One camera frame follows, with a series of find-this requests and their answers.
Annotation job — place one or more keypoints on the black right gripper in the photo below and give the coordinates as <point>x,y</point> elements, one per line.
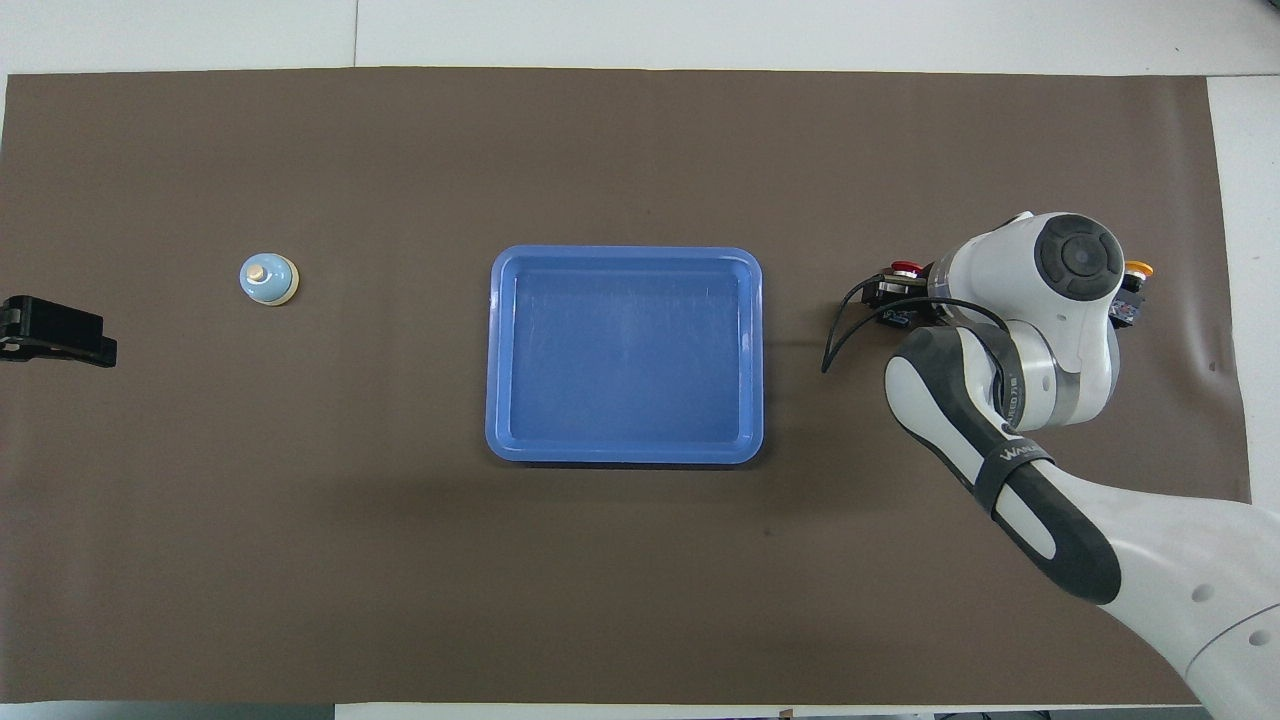
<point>936,290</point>

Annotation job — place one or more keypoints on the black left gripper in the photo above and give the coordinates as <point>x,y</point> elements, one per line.
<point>50,322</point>

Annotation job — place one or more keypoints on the red push button switch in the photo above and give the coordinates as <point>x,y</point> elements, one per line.
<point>905,268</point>

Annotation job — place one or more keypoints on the yellow push button switch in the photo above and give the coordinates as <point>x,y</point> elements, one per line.
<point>1138,268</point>

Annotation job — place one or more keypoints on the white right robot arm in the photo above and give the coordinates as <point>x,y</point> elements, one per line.
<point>1180,560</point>

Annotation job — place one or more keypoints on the blue plastic tray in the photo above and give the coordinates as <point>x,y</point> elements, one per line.
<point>625,360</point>

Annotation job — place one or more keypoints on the round blue cream knob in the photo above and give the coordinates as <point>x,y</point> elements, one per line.
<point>268,280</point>

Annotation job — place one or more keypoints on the brown table mat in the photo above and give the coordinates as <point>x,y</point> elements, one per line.
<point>640,580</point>

